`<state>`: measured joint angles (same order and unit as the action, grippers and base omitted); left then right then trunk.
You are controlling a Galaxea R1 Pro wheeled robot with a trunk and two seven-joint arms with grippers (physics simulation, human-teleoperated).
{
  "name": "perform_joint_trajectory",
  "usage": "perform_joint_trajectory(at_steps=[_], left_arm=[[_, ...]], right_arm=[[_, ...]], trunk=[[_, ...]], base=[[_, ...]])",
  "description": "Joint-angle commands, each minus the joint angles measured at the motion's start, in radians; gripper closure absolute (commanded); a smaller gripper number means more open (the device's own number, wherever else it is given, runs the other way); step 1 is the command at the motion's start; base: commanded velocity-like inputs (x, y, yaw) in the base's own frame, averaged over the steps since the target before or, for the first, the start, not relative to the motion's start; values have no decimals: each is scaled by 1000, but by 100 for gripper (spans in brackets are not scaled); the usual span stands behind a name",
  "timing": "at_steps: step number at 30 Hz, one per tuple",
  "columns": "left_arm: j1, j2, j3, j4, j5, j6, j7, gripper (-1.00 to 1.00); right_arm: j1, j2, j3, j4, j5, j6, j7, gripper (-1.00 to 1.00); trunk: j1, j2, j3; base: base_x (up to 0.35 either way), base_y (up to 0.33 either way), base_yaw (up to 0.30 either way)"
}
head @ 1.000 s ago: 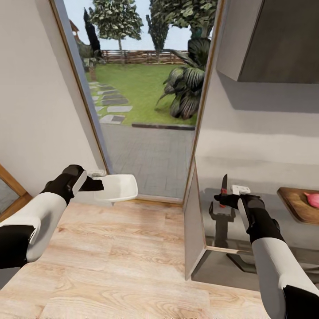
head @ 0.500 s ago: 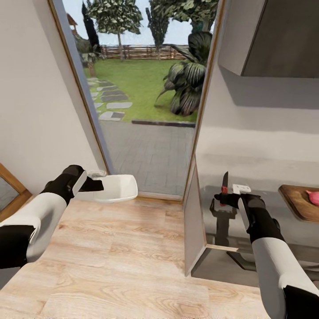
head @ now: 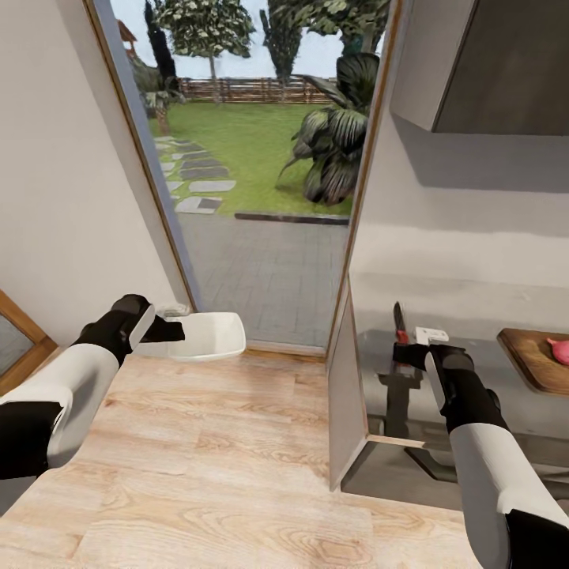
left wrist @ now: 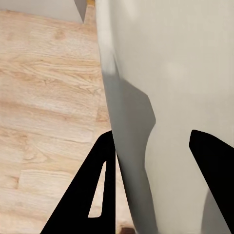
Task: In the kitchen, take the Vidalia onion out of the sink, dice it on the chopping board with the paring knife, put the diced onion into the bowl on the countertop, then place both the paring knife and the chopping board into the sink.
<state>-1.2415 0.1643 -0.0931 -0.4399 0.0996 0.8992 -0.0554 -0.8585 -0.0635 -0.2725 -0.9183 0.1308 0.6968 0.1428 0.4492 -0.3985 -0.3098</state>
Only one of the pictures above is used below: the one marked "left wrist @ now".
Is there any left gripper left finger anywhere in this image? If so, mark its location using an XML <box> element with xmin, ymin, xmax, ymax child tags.
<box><xmin>40</xmin><ymin>131</ymin><xmax>116</xmax><ymax>234</ymax></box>

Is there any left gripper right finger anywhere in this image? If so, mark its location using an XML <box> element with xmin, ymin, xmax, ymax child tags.
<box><xmin>189</xmin><ymin>130</ymin><xmax>234</xmax><ymax>234</ymax></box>

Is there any bowl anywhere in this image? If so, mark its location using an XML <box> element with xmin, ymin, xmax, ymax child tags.
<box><xmin>95</xmin><ymin>0</ymin><xmax>234</xmax><ymax>234</ymax></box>

